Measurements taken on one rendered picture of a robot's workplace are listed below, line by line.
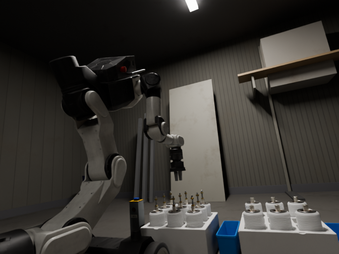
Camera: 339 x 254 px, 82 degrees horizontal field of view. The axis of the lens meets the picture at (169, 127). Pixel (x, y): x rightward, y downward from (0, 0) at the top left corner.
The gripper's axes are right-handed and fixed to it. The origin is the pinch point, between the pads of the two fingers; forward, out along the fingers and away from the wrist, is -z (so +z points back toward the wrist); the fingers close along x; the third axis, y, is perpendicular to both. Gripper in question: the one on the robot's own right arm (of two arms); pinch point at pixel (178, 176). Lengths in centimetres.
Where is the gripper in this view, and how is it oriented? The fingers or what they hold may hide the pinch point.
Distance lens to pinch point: 134.9
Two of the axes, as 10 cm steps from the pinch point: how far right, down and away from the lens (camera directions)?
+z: -0.8, -9.7, 2.2
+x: 7.5, 0.8, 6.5
